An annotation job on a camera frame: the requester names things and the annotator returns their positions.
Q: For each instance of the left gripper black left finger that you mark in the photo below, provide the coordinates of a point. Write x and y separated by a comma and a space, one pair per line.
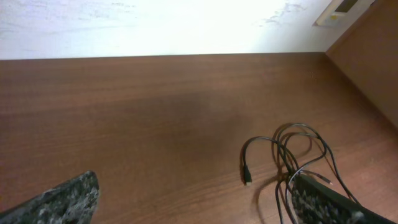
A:
73, 201

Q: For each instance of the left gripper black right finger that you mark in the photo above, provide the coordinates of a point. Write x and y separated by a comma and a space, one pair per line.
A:
315, 203

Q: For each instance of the white wall thermostat panel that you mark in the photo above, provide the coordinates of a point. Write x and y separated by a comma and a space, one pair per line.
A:
342, 12

